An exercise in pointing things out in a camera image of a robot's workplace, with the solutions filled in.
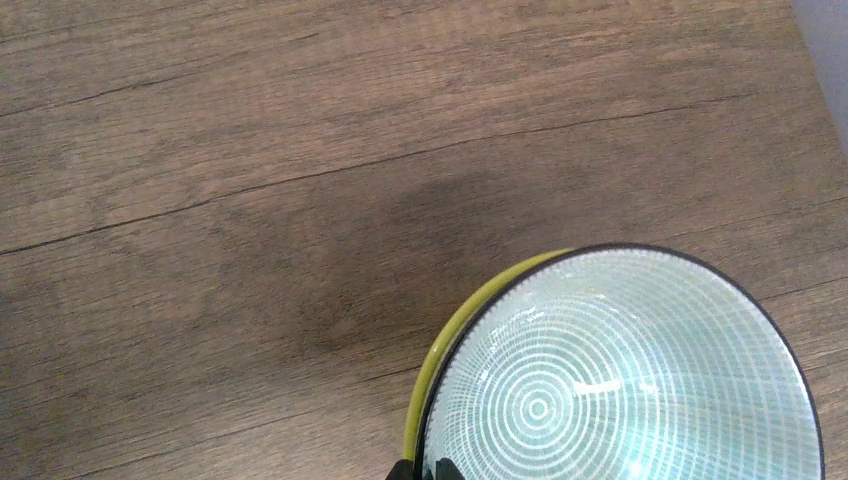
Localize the yellow green bowl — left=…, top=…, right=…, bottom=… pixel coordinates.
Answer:
left=402, top=248, right=572, bottom=461

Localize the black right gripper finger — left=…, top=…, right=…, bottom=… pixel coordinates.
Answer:
left=385, top=458, right=464, bottom=480

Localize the pale green glass bowl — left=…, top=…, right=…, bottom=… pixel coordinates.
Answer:
left=413, top=243, right=826, bottom=479

